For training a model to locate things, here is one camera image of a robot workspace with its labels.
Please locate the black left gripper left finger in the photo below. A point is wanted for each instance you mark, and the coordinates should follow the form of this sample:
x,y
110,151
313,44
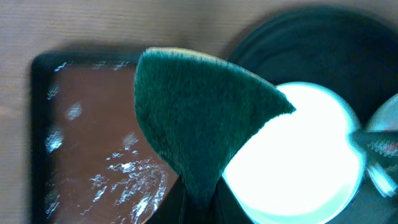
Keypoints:
x,y
172,208

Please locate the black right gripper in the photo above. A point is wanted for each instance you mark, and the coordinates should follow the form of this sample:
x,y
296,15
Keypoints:
x,y
380,147

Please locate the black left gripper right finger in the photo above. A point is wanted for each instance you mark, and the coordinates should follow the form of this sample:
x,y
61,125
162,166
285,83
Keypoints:
x,y
227,208

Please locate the light green plate front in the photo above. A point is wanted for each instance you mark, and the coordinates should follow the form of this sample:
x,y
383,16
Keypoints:
x,y
299,167

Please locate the light green plate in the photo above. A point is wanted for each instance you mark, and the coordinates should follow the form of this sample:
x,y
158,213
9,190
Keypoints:
x,y
385,117
299,167

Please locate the green scouring sponge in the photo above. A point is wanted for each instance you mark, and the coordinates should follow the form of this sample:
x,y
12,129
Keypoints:
x,y
197,111

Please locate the black rectangular water tray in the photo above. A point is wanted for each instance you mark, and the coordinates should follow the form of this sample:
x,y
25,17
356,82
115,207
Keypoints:
x,y
90,162

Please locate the round black serving tray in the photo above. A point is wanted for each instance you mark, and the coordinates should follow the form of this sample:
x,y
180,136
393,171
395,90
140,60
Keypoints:
x,y
347,52

